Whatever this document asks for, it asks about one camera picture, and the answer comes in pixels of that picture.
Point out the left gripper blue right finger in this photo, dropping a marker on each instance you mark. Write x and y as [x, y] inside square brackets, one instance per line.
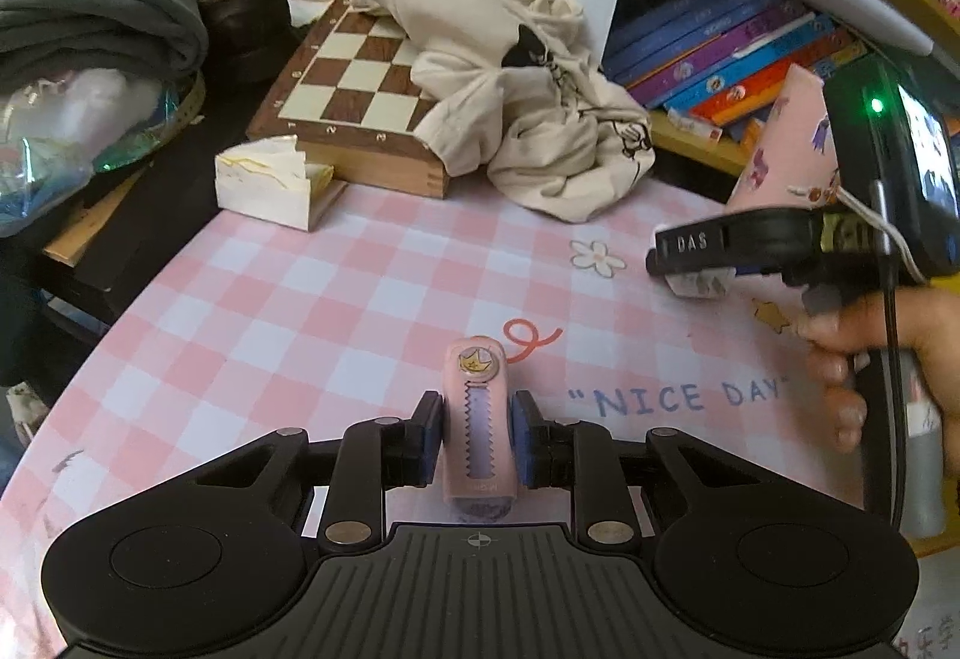
[526, 425]

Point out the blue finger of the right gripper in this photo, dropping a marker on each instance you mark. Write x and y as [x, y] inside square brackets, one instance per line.
[747, 241]

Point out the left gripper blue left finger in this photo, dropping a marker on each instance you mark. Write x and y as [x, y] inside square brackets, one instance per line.
[426, 436]

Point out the pink utility knife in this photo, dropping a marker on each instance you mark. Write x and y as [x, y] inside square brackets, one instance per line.
[478, 470]

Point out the pink sticker cylinder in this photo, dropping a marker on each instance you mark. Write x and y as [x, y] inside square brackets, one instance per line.
[794, 163]

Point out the row of books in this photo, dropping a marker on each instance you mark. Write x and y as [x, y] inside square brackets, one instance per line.
[721, 61]

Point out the white paper box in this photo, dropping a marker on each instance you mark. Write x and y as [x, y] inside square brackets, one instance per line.
[272, 180]

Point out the yellow cardboard box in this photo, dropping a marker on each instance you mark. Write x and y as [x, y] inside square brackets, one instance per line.
[939, 543]

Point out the wooden chess board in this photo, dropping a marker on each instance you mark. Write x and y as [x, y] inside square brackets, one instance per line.
[347, 95]

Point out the beige cloth bag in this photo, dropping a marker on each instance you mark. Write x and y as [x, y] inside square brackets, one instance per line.
[518, 94]

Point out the iridescent plastic bag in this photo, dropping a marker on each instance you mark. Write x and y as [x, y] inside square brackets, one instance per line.
[58, 133]

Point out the grey folded clothing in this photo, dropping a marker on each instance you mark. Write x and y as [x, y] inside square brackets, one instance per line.
[165, 39]

